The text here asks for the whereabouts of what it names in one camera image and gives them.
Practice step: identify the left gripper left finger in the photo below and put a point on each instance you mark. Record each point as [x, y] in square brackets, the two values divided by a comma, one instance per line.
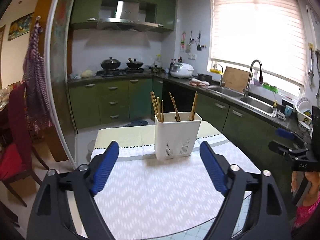
[51, 217]

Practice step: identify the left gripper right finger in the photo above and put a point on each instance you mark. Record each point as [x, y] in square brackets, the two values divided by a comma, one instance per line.
[266, 216]

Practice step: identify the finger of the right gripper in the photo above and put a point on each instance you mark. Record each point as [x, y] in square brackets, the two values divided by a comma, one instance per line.
[280, 149]
[285, 133]

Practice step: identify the wooden chopstick red end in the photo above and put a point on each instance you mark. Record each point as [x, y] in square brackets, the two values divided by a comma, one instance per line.
[174, 106]
[176, 109]

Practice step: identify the steel kitchen faucet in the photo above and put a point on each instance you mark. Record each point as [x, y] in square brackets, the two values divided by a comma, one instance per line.
[250, 77]

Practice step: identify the person right hand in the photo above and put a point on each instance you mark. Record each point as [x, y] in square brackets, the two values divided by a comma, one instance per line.
[305, 188]

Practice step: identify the steel double sink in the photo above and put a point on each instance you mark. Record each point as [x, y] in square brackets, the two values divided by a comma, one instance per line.
[248, 100]

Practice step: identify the dark red wooden chair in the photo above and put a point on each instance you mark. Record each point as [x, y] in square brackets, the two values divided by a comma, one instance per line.
[16, 161]

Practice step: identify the wooden cutting board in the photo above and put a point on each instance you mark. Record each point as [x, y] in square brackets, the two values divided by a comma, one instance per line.
[235, 79]

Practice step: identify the small steel faucet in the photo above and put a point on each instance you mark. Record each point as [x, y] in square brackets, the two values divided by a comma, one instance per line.
[219, 70]

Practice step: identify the white patterned table cloth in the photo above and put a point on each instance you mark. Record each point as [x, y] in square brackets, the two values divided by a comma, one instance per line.
[146, 198]

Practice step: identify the white plastic utensil holder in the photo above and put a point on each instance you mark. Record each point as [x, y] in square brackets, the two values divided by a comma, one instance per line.
[174, 139]

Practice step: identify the pink folded towel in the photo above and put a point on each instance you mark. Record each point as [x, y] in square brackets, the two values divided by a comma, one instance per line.
[196, 82]

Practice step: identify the white window blind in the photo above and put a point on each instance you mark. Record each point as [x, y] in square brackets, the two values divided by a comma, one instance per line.
[271, 31]

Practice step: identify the white rice cooker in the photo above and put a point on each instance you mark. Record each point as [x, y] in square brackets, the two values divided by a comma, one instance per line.
[181, 70]

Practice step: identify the blue cloth on floor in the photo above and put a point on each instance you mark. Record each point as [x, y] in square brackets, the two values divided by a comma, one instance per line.
[137, 123]

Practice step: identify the checkered apron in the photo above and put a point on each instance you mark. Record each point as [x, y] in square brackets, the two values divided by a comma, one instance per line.
[38, 107]

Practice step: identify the black pan with lid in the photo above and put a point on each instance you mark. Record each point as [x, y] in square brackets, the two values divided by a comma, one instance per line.
[133, 63]

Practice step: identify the black wok with lid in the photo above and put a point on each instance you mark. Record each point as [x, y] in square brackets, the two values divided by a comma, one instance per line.
[110, 63]

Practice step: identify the steel range hood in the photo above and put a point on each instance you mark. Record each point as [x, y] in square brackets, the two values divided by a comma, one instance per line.
[128, 16]

